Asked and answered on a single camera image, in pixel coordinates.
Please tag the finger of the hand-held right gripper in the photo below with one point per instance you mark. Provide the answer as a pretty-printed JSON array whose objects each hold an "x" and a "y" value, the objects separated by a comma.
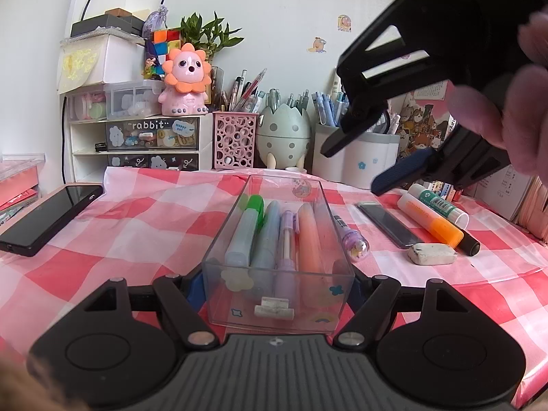
[
  {"x": 402, "y": 171},
  {"x": 441, "y": 13}
]

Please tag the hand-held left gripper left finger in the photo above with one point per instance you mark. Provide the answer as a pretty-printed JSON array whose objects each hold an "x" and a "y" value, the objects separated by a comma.
[{"x": 193, "y": 284}]

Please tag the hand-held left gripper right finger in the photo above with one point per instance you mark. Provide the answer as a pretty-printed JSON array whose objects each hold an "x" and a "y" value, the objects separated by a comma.
[{"x": 358, "y": 291}]

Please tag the purple cartoon pen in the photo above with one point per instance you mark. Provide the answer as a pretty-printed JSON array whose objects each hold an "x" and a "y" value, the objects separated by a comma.
[{"x": 353, "y": 242}]

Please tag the green glue stick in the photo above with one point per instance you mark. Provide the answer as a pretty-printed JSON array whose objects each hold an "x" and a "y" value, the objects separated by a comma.
[{"x": 441, "y": 205}]

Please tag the grey lead case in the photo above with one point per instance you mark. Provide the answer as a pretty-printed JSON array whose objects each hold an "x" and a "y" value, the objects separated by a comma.
[{"x": 387, "y": 224}]

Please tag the clear plastic box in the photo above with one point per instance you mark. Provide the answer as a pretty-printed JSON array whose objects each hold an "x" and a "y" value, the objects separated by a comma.
[{"x": 299, "y": 308}]

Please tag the orange highlighter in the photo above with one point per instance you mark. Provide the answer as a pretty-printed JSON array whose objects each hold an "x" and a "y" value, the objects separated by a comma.
[{"x": 436, "y": 227}]

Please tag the green cap highlighter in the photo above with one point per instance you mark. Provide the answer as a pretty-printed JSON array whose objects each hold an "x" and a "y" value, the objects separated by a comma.
[{"x": 242, "y": 239}]

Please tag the peach highlighter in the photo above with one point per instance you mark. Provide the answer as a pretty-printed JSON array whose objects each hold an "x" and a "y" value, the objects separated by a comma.
[{"x": 310, "y": 244}]

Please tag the pale blue highlighter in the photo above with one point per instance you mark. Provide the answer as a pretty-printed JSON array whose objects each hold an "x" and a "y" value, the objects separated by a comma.
[{"x": 265, "y": 244}]

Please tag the white eraser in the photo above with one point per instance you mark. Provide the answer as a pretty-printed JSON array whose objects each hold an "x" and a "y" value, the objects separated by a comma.
[{"x": 432, "y": 253}]

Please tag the purple mechanical pencil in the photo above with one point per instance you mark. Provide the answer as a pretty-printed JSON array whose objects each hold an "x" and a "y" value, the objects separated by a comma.
[{"x": 286, "y": 244}]

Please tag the black marker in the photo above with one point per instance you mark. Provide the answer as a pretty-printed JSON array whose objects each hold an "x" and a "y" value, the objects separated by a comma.
[{"x": 469, "y": 246}]

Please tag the person's right hand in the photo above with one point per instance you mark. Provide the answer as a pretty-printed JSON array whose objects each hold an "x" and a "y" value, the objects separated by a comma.
[{"x": 531, "y": 115}]

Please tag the grey flower-shaped pen holder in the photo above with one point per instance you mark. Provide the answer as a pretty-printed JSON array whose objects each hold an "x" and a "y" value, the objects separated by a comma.
[{"x": 359, "y": 169}]

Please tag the comic book with cat cover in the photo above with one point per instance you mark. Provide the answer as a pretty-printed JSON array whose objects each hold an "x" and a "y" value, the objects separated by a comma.
[{"x": 417, "y": 124}]

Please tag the pink checked tablecloth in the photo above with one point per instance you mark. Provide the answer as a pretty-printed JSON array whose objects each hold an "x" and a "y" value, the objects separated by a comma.
[{"x": 128, "y": 231}]

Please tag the bunch of blue black pens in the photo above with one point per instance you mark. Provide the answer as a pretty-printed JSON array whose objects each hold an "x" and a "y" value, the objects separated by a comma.
[{"x": 325, "y": 107}]

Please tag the white printed book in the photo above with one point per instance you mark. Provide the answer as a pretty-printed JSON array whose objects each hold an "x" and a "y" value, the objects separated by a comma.
[{"x": 501, "y": 192}]

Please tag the green egg pen holder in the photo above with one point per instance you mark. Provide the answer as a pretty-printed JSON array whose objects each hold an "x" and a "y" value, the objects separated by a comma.
[{"x": 282, "y": 137}]

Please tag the bunch of grey-green pens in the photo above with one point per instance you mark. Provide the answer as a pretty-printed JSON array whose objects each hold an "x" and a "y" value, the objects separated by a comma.
[{"x": 295, "y": 100}]

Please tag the black sticker drawer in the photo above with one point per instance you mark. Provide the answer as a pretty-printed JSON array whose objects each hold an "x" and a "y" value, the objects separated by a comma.
[{"x": 154, "y": 161}]

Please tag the pink ribbed folder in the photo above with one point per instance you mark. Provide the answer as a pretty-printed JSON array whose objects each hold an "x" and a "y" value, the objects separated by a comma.
[{"x": 535, "y": 209}]

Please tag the pink perforated pen holder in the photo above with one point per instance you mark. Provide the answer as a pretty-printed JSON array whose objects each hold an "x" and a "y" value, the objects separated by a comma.
[{"x": 235, "y": 141}]

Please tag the clear sticker drawer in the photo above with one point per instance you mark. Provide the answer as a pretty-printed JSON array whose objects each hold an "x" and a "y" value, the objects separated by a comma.
[{"x": 150, "y": 135}]

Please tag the black smartphone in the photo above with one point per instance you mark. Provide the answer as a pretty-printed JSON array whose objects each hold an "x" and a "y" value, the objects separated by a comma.
[{"x": 47, "y": 218}]

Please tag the bunch of assorted pens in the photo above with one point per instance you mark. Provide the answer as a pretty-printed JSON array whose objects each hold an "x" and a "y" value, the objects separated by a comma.
[{"x": 244, "y": 94}]

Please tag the white drawer organizer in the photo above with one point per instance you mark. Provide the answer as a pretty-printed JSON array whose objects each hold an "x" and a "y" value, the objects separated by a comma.
[{"x": 87, "y": 137}]

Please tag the clear compartment box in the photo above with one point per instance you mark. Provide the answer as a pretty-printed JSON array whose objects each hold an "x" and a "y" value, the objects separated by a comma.
[{"x": 135, "y": 98}]

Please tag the glass vase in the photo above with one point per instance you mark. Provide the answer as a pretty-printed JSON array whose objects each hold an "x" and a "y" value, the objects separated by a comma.
[{"x": 217, "y": 85}]

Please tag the fuzzy beige sleeve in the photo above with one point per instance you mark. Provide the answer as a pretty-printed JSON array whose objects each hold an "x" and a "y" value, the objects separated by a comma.
[{"x": 19, "y": 385}]

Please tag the pink lion toy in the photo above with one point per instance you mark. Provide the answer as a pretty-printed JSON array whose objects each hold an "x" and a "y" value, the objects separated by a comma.
[{"x": 186, "y": 81}]

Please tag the clear box with pastel items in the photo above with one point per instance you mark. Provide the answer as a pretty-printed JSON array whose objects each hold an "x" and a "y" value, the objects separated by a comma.
[{"x": 87, "y": 106}]

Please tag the small colourful figurine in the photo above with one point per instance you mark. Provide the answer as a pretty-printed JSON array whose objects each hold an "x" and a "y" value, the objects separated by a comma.
[{"x": 153, "y": 70}]

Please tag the green bamboo plant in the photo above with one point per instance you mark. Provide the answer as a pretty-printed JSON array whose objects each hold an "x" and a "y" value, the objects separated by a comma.
[{"x": 209, "y": 34}]

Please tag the white storage box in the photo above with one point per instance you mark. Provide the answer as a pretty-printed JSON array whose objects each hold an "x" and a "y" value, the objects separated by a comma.
[{"x": 124, "y": 58}]

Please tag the pale sheet with yellow clips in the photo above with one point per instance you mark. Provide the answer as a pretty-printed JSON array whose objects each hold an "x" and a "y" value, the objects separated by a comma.
[{"x": 79, "y": 68}]

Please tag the colourful puzzle cube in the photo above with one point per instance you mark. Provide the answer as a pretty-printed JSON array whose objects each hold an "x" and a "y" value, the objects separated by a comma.
[{"x": 167, "y": 40}]

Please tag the purple sachet bag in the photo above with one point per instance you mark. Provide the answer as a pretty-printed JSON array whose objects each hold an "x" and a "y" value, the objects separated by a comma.
[{"x": 155, "y": 21}]

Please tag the dark grey box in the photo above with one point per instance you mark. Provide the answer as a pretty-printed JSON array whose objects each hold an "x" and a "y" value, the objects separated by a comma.
[
  {"x": 124, "y": 23},
  {"x": 87, "y": 28}
]

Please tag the brown block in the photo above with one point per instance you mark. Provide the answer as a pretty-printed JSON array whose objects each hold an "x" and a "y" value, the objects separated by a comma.
[{"x": 117, "y": 12}]

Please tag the orange bird wall sticker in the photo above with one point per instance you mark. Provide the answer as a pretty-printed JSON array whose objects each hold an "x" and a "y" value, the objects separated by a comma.
[{"x": 344, "y": 22}]

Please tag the brown animal wall sticker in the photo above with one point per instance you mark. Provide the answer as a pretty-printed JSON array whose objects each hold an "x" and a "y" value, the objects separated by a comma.
[{"x": 317, "y": 45}]

